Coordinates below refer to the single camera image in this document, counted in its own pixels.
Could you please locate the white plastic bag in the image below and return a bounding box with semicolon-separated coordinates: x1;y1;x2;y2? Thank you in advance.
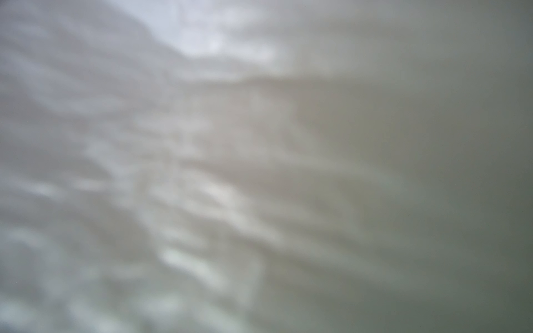
1;1;532;332

